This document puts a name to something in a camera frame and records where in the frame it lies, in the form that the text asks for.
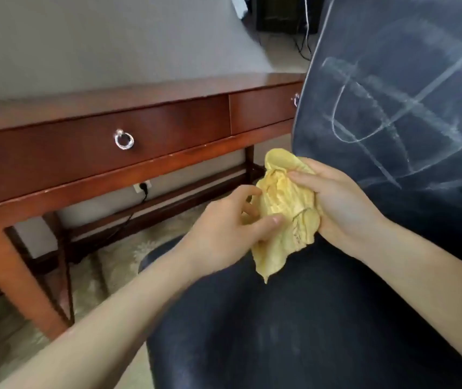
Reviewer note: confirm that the person's left hand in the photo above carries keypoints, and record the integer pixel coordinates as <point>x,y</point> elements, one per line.
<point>219,239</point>

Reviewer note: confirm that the person's right hand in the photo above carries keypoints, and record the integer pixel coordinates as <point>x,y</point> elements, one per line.
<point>344,210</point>

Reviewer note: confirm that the yellow cleaning cloth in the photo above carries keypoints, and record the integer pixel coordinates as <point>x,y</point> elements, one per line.
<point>283,198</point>

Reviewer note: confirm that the black leather chair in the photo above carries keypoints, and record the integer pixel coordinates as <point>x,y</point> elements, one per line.
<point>316,320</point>

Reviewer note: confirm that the person's right forearm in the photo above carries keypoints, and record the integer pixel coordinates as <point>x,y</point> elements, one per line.
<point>429,283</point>

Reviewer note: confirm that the small white power socket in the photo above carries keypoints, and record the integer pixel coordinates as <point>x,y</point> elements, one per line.
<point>138,187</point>

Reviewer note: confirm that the red-brown wooden table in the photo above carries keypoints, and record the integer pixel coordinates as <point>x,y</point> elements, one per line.
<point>52,166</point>

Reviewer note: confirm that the black television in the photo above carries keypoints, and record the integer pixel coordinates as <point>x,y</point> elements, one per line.
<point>279,12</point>

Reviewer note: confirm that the white wall unit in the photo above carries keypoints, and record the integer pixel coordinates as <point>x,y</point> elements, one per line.
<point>240,4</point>

